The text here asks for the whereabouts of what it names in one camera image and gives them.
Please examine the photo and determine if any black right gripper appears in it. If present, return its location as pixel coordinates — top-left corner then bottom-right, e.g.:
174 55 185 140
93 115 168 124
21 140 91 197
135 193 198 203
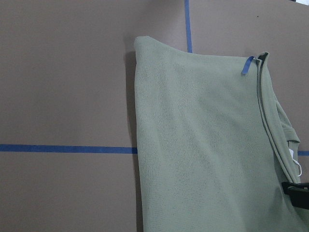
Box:
281 182 309 208

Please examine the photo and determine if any olive green long-sleeve shirt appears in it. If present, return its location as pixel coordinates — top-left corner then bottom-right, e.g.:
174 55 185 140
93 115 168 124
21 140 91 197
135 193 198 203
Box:
134 36 309 232

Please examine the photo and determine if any loose blue tape strip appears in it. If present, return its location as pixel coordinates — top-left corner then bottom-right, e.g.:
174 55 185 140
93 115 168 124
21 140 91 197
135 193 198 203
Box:
241 56 255 75

